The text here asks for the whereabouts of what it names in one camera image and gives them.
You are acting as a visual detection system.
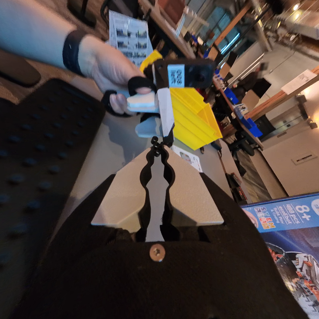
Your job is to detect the black studded panel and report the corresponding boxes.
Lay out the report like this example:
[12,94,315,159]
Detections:
[0,78,106,319]

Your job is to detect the laminated photo sheet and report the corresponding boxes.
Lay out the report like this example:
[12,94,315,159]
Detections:
[109,10,154,67]

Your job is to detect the blue plastic bin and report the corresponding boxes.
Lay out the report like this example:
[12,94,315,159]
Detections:
[239,117,263,138]
[223,87,240,104]

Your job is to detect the black wristband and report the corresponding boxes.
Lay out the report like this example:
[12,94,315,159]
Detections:
[62,30,87,77]

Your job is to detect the open instruction booklet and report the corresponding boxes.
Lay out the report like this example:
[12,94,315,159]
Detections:
[171,145,203,173]

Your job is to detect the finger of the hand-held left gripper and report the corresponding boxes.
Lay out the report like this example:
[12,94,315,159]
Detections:
[157,87,175,137]
[163,123,175,148]

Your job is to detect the white paper notice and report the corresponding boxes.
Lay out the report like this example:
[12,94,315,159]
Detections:
[281,69,319,95]

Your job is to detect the yellow plastic bin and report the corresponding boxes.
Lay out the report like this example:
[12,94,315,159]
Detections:
[140,49,223,151]

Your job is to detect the blue toy box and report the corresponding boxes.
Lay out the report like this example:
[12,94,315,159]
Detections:
[240,192,319,319]

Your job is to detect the black flat device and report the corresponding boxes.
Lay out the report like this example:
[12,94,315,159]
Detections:
[225,173,247,201]

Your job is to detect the black connector cluster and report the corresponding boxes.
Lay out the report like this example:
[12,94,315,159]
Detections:
[150,136,165,150]

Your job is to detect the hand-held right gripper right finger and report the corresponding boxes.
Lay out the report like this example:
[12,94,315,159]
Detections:
[160,147,224,242]

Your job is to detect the person's left hand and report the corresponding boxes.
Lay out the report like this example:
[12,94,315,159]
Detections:
[80,35,152,115]

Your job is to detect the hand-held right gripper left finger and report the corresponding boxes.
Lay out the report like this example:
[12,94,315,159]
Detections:
[91,147,153,242]

